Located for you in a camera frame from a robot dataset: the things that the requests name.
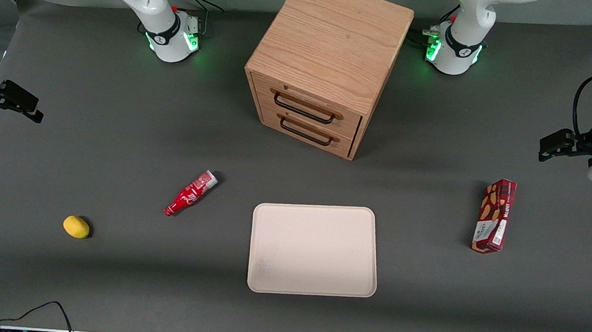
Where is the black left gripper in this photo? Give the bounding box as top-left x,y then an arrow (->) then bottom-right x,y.
538,107 -> 592,166

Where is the red cookie box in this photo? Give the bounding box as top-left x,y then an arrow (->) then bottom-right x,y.
471,177 -> 518,256

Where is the beige rectangular tray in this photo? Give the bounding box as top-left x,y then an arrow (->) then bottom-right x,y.
246,200 -> 383,301

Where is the grey table mat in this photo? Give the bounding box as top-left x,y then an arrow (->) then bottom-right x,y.
0,0 -> 592,332

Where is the yellow lemon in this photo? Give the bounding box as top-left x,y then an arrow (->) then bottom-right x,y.
62,215 -> 91,240

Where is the red soda bottle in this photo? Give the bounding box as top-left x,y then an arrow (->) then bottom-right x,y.
163,167 -> 219,220

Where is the wooden two-drawer cabinet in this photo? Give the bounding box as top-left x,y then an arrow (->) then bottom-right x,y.
239,0 -> 416,165

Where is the black left arm base cable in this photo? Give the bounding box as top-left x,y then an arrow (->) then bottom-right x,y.
407,2 -> 460,49

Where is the black cable at table edge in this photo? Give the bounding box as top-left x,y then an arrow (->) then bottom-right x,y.
0,297 -> 76,332

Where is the wooden drawer with black handle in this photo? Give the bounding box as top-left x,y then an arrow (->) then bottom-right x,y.
254,102 -> 358,158
247,73 -> 365,140

